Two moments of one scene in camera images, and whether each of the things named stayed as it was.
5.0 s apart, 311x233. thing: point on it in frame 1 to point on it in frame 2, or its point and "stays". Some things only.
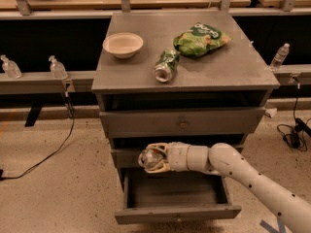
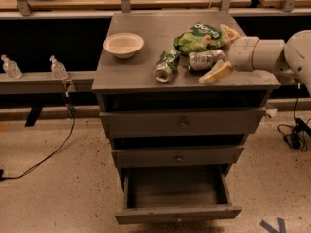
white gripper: x=177 y=156 to x=243 y=53
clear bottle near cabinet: x=57 y=69 stays
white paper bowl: x=122 y=45 stays
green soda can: x=166 y=65 stays
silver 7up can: x=151 y=157 to x=203 y=59
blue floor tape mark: x=270 y=229 stays
